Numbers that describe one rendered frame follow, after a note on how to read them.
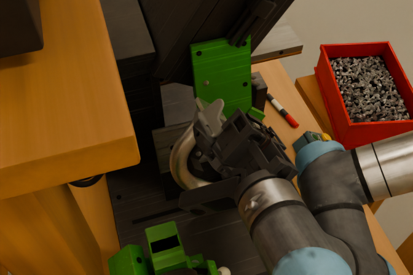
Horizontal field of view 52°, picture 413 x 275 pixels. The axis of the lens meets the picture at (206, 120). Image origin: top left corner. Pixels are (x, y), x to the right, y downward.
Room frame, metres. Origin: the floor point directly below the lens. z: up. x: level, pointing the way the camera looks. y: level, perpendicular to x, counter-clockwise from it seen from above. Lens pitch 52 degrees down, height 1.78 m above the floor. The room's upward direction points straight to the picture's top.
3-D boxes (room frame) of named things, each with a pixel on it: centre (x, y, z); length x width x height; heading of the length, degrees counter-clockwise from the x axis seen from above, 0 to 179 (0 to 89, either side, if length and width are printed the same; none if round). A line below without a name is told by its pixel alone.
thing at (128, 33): (0.71, 0.22, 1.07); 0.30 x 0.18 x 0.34; 18
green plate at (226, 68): (0.60, -0.02, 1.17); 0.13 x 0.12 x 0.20; 18
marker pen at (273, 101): (0.73, -0.20, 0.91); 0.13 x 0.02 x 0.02; 31
